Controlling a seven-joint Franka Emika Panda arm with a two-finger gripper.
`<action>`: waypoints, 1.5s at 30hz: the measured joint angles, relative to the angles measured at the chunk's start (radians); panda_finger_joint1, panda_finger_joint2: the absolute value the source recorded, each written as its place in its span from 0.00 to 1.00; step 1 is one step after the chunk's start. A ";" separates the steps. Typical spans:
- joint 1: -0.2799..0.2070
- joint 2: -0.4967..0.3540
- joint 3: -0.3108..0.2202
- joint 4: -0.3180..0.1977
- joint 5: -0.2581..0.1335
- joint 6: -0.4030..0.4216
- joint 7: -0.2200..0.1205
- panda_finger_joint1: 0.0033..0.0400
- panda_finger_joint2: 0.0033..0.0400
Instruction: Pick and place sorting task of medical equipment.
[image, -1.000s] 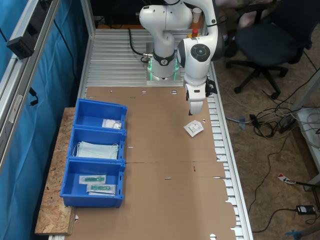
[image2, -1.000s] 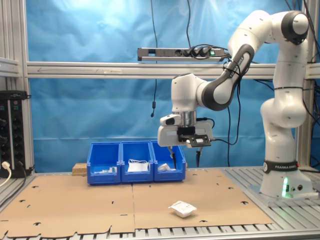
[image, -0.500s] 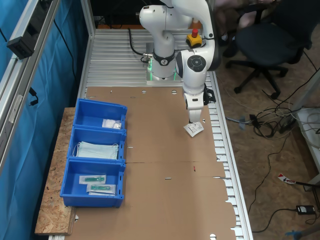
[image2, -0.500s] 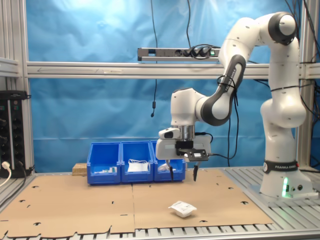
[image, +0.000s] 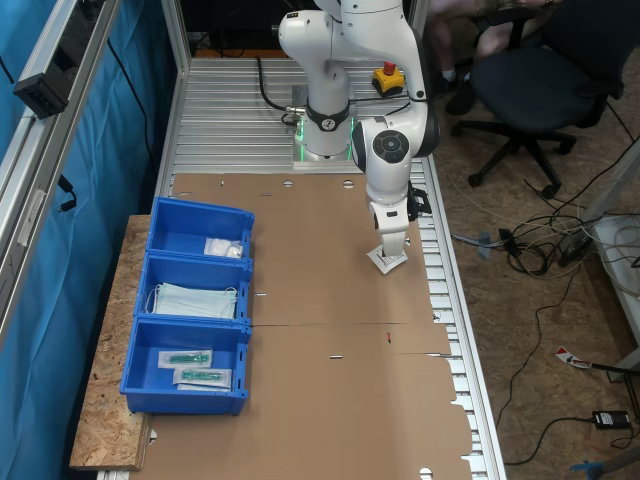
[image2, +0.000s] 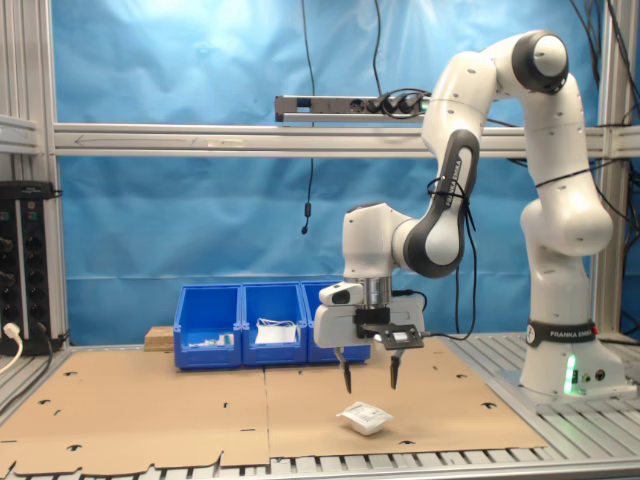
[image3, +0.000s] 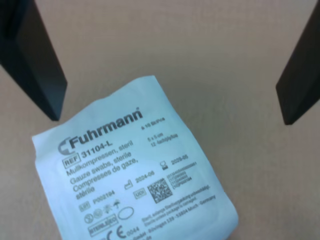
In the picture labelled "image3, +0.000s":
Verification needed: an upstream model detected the white Fuhrmann gauze packet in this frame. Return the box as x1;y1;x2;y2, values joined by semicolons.
31;74;240;240

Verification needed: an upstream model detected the brown cardboard sheet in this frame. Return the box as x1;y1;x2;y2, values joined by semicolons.
0;0;320;240

